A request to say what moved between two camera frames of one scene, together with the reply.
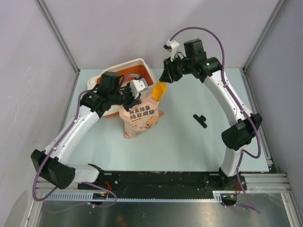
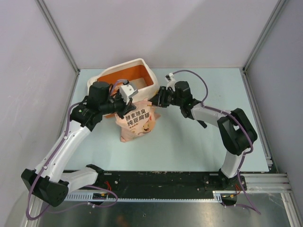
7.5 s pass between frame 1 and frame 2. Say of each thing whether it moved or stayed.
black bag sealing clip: stayed
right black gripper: moved
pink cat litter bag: moved
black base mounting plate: stayed
